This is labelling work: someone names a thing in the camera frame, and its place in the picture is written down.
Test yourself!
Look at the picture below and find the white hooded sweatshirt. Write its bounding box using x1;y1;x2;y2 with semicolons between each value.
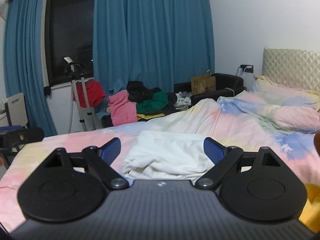
123;131;215;182

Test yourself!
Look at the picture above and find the black clothes pile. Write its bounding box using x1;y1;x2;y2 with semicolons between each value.
126;81;162;103

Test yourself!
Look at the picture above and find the white black chair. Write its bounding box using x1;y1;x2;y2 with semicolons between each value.
5;93;28;128

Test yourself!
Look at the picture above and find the pastel pink blue bed quilt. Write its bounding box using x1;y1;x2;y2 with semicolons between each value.
1;91;319;231

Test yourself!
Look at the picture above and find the blue curtain left panel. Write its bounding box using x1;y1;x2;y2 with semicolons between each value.
4;0;57;137

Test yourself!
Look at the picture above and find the blue curtain panel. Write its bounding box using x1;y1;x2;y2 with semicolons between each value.
93;0;215;93
4;0;57;137

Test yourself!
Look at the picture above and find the pastel pillow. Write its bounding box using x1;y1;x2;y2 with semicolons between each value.
249;75;319;132

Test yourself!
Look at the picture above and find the white garment steamer stand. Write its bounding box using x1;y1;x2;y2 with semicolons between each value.
63;56;96;133

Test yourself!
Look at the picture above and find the pink garment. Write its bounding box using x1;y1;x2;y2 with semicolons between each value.
108;90;138;126

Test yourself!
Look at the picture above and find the red garment on stand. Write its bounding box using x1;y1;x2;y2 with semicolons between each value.
76;79;106;108

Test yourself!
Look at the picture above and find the yellow garment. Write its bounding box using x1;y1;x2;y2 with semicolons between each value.
137;113;165;121

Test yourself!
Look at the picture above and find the black sofa bench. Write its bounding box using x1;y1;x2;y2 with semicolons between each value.
174;73;246;106

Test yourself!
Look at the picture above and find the white patterned garment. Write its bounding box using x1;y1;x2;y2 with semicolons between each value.
174;92;192;111

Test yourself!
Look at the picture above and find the brown paper bag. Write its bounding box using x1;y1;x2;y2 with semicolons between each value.
191;69;216;95

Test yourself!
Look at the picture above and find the green garment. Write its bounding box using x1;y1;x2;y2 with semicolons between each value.
136;92;168;115

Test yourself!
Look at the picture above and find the dark window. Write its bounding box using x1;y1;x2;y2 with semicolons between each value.
44;0;94;86

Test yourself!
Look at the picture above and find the blue curtain right panel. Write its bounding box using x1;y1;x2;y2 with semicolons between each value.
93;0;215;93

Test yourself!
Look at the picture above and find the wall socket with charger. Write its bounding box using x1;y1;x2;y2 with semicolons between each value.
235;64;254;76

